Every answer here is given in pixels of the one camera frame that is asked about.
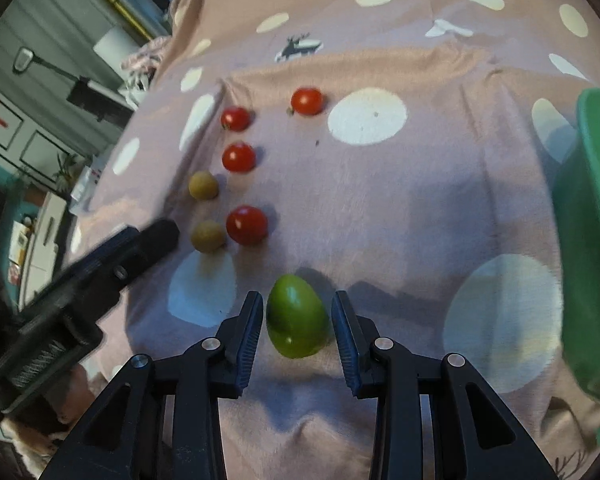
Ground white cabinet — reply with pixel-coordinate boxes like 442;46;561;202
10;192;68;311

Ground pink clothes pile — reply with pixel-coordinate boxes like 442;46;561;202
119;35;173;76

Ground yellow pipe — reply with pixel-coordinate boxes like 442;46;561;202
77;0;156;41

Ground grey curtain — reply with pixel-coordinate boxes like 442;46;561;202
0;0;171;121

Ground white cylinder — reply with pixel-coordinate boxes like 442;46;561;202
92;27;138;73

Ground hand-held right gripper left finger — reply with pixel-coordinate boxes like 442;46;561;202
37;290;265;480

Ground red tomato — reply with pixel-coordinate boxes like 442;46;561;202
220;106;251;132
222;142;257;173
290;87;324;116
225;205;269;247

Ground pink polka dot blanket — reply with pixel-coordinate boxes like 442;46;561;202
65;0;600;480

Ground green oval fruit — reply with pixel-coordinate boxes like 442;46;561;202
265;274;331;359

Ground green plastic bowl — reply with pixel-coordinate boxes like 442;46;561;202
552;87;600;448

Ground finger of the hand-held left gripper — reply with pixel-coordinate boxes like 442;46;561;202
62;218;181;311

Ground red white shopping bag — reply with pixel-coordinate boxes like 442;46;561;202
69;157;112;216

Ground small tan round fruit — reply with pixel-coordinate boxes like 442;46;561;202
190;220;227;252
188;171;219;201

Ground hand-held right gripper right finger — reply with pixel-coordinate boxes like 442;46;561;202
331;290;556;480

